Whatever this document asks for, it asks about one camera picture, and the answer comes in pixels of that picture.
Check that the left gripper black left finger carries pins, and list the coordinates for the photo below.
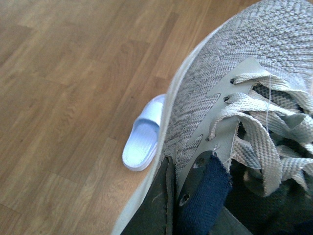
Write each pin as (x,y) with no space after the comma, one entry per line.
(156,213)

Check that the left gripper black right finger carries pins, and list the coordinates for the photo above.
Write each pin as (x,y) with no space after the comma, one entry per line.
(200,207)

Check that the light blue slipper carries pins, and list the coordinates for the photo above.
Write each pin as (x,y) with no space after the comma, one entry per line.
(141,145)

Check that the grey sneaker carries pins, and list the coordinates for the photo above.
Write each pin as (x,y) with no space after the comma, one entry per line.
(246,94)

